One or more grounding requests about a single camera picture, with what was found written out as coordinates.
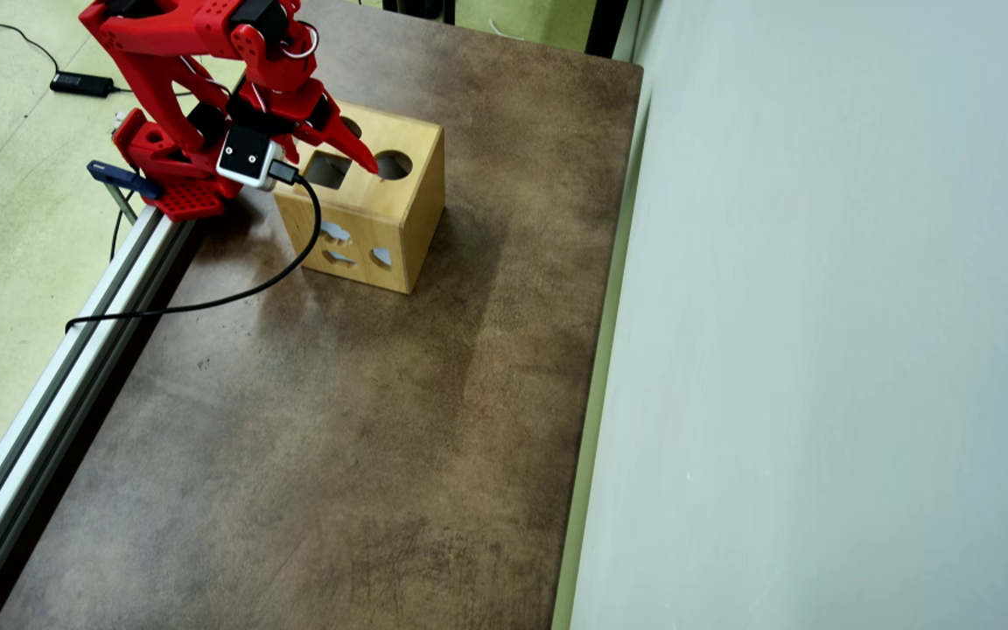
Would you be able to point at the black furniture base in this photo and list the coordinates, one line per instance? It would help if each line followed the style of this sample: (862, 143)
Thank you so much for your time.
(421, 9)

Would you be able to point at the red robot base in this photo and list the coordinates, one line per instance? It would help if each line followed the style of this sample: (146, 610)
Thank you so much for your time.
(189, 192)

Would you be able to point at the blue clamp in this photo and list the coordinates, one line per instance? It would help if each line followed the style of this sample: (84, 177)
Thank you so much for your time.
(123, 178)

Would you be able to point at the red robot arm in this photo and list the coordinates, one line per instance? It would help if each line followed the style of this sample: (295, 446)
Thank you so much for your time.
(145, 79)

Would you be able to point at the aluminium extrusion rail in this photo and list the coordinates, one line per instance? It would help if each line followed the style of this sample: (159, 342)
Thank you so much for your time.
(49, 402)

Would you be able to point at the black power adapter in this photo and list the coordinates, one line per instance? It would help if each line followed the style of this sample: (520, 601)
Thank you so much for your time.
(82, 84)

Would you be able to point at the dark vertical post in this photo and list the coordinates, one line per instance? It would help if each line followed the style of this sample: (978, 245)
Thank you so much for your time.
(606, 26)

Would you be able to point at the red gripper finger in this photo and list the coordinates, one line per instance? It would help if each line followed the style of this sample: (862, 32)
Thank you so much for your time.
(289, 150)
(346, 144)

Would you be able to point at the wooden shape sorter box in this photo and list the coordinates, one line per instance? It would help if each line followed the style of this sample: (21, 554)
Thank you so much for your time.
(364, 227)

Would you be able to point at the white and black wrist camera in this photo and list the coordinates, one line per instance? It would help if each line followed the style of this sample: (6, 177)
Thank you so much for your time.
(248, 157)

